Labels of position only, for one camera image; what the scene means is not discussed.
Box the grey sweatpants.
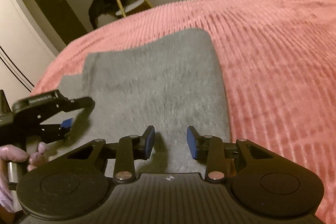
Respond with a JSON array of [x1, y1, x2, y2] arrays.
[[48, 28, 231, 173]]

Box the gloved left hand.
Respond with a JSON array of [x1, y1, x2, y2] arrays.
[[1, 142, 49, 213]]

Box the white wardrobe with black lines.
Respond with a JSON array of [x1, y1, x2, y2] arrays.
[[1, 0, 58, 104]]

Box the dark cloth under table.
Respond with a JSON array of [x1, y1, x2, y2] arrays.
[[88, 0, 118, 30]]

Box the pink ribbed bed blanket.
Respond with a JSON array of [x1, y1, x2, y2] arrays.
[[33, 0, 335, 223]]

